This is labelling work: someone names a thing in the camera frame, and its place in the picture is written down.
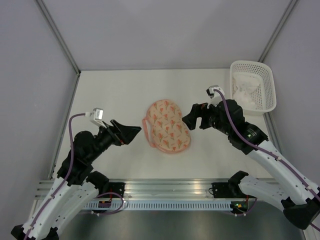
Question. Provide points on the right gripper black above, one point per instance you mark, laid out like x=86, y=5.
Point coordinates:
x=198, y=110

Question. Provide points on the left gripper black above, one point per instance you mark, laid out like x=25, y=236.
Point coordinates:
x=126, y=133

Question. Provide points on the floral mesh laundry bag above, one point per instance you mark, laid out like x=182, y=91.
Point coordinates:
x=164, y=129

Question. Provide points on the white bra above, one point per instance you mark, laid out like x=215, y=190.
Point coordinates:
x=245, y=84

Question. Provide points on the white perforated plastic basket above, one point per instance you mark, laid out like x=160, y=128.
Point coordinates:
x=265, y=95

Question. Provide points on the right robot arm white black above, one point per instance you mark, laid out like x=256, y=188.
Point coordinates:
x=298, y=198

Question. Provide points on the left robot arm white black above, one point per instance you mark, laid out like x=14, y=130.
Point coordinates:
x=76, y=183

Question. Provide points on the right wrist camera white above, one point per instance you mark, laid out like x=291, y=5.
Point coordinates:
x=215, y=93

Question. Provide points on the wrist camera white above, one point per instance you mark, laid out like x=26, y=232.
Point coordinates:
x=96, y=117
x=215, y=93

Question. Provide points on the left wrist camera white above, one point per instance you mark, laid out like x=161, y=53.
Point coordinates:
x=96, y=117

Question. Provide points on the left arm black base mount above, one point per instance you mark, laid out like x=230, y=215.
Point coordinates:
x=114, y=190

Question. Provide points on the aluminium mounting rail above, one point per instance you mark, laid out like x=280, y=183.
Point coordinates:
x=169, y=189

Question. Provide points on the white slotted cable duct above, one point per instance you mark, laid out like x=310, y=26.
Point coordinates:
x=152, y=205

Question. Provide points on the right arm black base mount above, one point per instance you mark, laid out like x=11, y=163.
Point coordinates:
x=224, y=190

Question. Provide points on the right aluminium frame post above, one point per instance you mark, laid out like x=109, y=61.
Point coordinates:
x=277, y=30

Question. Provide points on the aluminium frame post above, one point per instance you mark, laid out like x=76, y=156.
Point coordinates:
x=57, y=34
x=277, y=30

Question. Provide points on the left aluminium frame post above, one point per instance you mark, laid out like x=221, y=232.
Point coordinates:
x=57, y=34

